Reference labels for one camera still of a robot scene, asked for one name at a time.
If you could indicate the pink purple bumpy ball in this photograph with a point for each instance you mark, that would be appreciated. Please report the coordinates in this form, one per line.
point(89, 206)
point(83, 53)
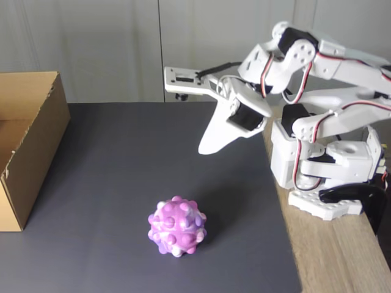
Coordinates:
point(177, 226)

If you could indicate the brown cardboard box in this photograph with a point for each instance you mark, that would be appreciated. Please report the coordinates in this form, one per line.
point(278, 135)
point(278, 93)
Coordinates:
point(46, 131)

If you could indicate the dark grey table mat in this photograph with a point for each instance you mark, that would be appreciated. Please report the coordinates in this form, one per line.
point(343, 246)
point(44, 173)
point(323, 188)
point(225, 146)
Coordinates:
point(122, 183)

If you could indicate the black table clamp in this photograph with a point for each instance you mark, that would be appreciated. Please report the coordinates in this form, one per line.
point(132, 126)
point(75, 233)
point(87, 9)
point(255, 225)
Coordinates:
point(369, 198)

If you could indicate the pale grey curtain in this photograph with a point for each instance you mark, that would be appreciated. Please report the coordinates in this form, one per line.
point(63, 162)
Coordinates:
point(91, 45)

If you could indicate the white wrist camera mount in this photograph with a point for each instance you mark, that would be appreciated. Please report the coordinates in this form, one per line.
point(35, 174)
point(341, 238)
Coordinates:
point(183, 84)

